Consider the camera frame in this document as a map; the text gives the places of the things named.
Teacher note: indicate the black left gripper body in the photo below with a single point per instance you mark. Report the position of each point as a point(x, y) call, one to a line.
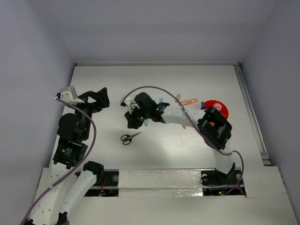
point(93, 106)

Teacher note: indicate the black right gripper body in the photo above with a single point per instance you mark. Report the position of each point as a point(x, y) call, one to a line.
point(138, 116)

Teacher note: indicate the black scissors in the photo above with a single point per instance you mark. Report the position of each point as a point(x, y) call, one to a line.
point(127, 139)

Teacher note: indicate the blue white glue bottle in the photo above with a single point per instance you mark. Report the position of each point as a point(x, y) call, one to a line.
point(203, 106)

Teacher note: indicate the pink round eraser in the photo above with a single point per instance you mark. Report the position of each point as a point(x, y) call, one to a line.
point(218, 106)

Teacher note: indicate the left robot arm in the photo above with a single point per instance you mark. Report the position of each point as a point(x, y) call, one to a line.
point(71, 176)

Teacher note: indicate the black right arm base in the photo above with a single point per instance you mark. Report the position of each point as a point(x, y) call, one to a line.
point(215, 178)

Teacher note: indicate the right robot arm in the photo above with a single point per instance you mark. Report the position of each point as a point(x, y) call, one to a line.
point(210, 123)

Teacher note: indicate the green translucent pen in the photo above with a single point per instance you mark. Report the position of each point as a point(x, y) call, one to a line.
point(146, 123)

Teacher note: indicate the blue translucent pen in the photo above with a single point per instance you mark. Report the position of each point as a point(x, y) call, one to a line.
point(161, 100)

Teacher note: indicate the orange translucent pen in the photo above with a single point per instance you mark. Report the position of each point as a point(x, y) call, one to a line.
point(188, 102)

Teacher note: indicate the orange round divided container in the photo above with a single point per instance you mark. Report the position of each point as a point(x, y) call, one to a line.
point(222, 108)

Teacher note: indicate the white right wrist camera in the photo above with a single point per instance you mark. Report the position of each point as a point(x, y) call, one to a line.
point(129, 103)

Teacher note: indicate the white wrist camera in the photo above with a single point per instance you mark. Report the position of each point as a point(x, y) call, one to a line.
point(69, 95)
point(129, 103)

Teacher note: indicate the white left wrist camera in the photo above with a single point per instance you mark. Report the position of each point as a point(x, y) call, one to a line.
point(69, 95)

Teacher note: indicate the aluminium table edge rail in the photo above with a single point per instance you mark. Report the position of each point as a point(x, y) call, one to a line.
point(252, 116)

